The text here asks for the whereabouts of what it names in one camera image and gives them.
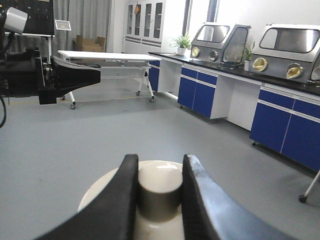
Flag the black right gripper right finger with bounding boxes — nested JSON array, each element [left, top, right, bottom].
[[182, 154, 292, 240]]

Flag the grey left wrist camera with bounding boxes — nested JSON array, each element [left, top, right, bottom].
[[4, 7, 28, 35]]

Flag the blue white lab bench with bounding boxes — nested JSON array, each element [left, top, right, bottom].
[[149, 52, 320, 171]]

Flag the black control panel board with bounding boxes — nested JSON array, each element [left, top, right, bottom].
[[0, 0, 55, 36]]

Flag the steel glove box left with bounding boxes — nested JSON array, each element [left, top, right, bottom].
[[190, 22, 251, 65]]

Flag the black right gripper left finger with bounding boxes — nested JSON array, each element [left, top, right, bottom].
[[39, 154, 139, 240]]

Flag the steel glove box right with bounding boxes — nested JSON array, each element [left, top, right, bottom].
[[248, 23, 320, 84]]

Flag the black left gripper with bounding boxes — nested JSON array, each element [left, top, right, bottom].
[[0, 48, 101, 105]]

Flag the black left camera cable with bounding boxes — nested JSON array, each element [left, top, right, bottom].
[[0, 96, 7, 130]]

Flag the cardboard boxes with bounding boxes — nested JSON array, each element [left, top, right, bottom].
[[75, 35, 106, 52]]

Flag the potted green plant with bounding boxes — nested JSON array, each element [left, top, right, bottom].
[[169, 33, 191, 56]]

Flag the white folding table on wheels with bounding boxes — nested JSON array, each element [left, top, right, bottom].
[[58, 50, 161, 103]]

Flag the steel glove box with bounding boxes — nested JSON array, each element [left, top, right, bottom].
[[190, 22, 251, 65], [248, 23, 320, 84]]

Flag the small sign on stand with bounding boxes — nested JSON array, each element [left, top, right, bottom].
[[54, 19, 72, 31]]

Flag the white glass door cabinet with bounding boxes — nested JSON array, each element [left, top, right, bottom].
[[122, 0, 187, 55]]

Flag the glass jar with white lid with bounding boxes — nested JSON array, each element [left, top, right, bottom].
[[77, 160, 185, 240]]

